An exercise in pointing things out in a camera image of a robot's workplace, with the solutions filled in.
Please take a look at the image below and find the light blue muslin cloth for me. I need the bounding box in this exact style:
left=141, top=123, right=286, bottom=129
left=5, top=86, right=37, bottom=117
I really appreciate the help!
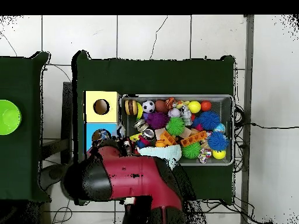
left=139, top=144, right=182, bottom=170

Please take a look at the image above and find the crushed clear plastic bottle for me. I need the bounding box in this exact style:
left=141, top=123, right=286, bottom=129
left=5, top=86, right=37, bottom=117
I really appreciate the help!
left=92, top=128, right=112, bottom=141

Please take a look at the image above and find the wooden box with three holes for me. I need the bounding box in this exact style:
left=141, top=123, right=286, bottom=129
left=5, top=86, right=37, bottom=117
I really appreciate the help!
left=83, top=90, right=121, bottom=156

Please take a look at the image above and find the purple spiky ball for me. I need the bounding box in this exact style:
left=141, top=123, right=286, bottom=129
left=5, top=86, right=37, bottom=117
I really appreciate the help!
left=146, top=111, right=171, bottom=131

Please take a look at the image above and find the small soccer ball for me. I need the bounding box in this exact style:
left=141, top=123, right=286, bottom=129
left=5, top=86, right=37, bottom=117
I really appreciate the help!
left=141, top=100, right=156, bottom=114

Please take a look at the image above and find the toy hamburger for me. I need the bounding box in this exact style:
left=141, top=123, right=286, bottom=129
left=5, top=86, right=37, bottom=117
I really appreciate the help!
left=124, top=99, right=138, bottom=117

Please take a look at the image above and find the green spiky ball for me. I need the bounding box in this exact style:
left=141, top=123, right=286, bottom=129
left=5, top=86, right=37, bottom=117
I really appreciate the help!
left=165, top=117, right=186, bottom=137

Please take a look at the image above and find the dark green table cloth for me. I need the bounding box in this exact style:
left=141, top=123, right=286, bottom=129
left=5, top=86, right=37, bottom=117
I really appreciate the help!
left=72, top=50, right=235, bottom=206

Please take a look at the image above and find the yellow ball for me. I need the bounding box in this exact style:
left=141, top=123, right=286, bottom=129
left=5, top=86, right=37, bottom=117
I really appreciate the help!
left=187, top=100, right=202, bottom=114

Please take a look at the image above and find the orange ball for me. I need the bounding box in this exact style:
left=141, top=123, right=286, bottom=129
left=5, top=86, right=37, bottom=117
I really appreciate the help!
left=200, top=100, right=213, bottom=112

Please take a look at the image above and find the blue furry puffer ball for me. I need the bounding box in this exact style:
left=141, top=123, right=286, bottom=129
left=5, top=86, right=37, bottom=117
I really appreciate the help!
left=207, top=131, right=230, bottom=152

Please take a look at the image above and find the black upright panel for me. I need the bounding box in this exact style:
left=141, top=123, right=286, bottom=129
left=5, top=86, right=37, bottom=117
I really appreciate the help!
left=61, top=81, right=74, bottom=165

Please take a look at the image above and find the dark grey stand base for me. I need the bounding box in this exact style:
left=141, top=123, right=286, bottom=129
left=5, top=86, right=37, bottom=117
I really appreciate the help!
left=38, top=163, right=68, bottom=191

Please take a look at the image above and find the green clothed side table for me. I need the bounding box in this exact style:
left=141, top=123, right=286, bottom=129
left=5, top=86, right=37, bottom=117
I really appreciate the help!
left=0, top=51, right=53, bottom=203

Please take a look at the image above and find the green plastic bowl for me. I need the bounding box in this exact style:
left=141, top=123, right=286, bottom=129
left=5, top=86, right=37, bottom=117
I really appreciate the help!
left=0, top=99, right=22, bottom=135

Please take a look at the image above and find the colourful knotted rope toy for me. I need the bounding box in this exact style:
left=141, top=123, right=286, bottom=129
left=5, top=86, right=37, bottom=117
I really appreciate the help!
left=197, top=148, right=213, bottom=165

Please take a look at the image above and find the shallow wire mesh bin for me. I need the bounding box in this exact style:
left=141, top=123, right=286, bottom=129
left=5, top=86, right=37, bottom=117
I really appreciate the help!
left=120, top=93, right=235, bottom=167

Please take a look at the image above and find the grey floor cable cover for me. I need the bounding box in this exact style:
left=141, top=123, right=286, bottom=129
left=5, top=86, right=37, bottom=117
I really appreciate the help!
left=240, top=15, right=255, bottom=224

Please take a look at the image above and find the black cable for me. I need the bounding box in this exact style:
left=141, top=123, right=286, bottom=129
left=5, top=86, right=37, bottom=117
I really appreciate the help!
left=234, top=122, right=299, bottom=130

